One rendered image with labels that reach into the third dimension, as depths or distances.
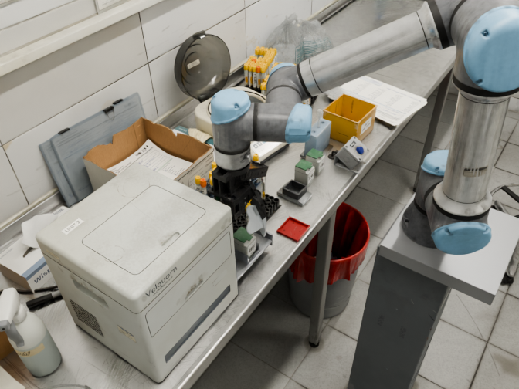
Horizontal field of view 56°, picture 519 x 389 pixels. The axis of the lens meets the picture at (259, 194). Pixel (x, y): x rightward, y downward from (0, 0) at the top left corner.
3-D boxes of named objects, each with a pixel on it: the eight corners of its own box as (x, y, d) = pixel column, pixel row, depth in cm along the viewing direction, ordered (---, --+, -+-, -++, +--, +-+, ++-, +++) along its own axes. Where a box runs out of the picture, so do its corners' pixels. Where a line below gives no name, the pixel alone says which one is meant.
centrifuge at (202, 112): (249, 174, 154) (248, 141, 146) (188, 136, 169) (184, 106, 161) (299, 140, 167) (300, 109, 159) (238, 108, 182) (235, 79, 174)
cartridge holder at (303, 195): (302, 207, 142) (303, 197, 140) (276, 194, 146) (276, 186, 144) (312, 196, 146) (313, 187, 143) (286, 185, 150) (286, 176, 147)
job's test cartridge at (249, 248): (247, 262, 122) (246, 245, 118) (232, 254, 124) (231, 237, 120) (256, 252, 125) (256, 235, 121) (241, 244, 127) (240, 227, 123)
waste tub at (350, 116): (354, 148, 163) (357, 123, 156) (320, 134, 169) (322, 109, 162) (374, 130, 171) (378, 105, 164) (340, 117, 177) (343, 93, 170)
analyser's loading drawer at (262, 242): (225, 298, 117) (224, 284, 113) (204, 285, 120) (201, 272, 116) (273, 244, 129) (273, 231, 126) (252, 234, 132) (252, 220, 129)
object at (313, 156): (317, 177, 152) (319, 159, 148) (304, 171, 155) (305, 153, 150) (323, 170, 155) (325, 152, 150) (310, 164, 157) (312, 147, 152)
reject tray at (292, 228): (297, 242, 132) (297, 240, 132) (276, 232, 135) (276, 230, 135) (310, 227, 136) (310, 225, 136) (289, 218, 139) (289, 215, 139)
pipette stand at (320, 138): (319, 164, 157) (320, 138, 150) (300, 157, 160) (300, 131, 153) (333, 147, 163) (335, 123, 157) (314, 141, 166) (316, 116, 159)
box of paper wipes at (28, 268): (33, 293, 121) (15, 260, 113) (1, 274, 126) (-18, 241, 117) (99, 235, 135) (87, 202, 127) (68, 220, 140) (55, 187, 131)
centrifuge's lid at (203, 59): (175, 44, 149) (159, 39, 154) (191, 117, 164) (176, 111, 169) (227, 22, 160) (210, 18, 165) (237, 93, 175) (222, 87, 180)
